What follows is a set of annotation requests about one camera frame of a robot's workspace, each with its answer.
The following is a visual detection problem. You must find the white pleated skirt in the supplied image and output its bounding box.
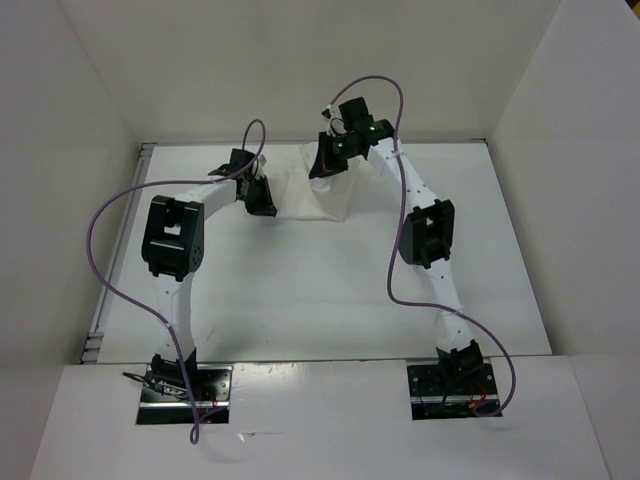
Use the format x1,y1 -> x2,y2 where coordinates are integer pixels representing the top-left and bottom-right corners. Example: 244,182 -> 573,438
265,142 -> 360,222

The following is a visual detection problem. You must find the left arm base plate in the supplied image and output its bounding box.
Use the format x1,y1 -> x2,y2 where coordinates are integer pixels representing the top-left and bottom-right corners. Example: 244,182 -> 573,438
132,364 -> 233,425

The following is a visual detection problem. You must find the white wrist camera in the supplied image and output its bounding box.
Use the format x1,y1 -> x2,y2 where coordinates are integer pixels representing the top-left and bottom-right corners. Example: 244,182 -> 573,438
252,154 -> 267,178
321,105 -> 346,137

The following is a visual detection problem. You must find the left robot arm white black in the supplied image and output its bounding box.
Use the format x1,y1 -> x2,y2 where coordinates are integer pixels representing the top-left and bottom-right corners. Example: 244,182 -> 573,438
141,149 -> 277,400

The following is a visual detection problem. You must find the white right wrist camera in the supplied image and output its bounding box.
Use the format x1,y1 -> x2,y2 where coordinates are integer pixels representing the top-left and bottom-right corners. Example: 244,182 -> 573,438
321,105 -> 346,137

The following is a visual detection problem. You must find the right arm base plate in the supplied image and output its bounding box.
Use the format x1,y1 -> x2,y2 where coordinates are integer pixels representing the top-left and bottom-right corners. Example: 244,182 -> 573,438
406,360 -> 501,421

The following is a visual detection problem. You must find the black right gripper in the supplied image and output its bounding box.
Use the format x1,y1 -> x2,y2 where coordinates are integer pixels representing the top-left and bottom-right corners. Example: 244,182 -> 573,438
309,131 -> 359,180

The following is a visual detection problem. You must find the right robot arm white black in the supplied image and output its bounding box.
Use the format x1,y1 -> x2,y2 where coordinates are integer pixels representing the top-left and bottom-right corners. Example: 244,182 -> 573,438
309,97 -> 483,394

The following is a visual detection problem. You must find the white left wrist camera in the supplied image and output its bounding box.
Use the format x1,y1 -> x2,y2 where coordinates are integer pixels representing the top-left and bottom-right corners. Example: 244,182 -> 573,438
252,154 -> 267,178

